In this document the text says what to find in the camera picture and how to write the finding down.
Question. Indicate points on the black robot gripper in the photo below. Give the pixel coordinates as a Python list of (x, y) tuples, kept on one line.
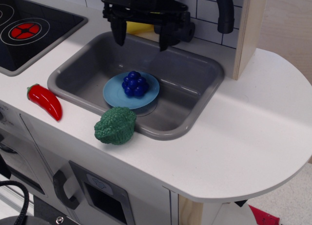
[(174, 24)]

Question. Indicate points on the blue toy blueberries cluster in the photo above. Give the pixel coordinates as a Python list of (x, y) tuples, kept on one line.
[(134, 84)]

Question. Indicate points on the grey plastic sink basin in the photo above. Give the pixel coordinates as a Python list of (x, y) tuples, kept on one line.
[(186, 82)]

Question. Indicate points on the light blue toy plate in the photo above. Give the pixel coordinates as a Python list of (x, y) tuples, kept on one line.
[(114, 95)]

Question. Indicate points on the yellow toy bell pepper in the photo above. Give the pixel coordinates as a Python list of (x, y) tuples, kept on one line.
[(142, 22)]

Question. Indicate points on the black toy faucet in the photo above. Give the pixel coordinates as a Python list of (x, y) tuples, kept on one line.
[(216, 21)]

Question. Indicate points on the green toy broccoli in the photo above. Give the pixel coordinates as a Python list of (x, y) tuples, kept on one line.
[(116, 126)]

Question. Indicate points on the black toy stovetop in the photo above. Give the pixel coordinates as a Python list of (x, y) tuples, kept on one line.
[(29, 30)]

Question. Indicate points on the red toy chili pepper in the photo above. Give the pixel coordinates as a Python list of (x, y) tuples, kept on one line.
[(45, 99)]

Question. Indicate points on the grey dishwasher door panel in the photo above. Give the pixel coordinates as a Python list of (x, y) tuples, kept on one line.
[(103, 195)]

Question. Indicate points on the red cloth on floor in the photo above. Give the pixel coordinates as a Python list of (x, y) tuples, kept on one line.
[(264, 218)]

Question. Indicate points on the light wooden side post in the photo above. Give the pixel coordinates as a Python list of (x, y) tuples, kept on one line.
[(249, 32)]

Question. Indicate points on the grey oven door handle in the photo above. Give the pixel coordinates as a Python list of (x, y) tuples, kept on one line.
[(59, 180)]

